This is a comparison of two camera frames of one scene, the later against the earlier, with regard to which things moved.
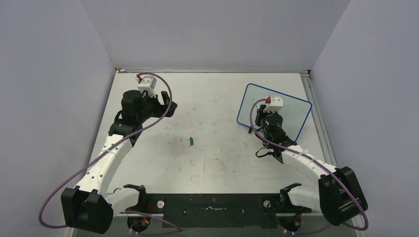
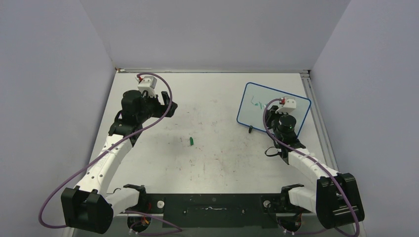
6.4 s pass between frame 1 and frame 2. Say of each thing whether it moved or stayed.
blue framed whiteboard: stayed
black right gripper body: moved
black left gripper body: stayed
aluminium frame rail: stayed
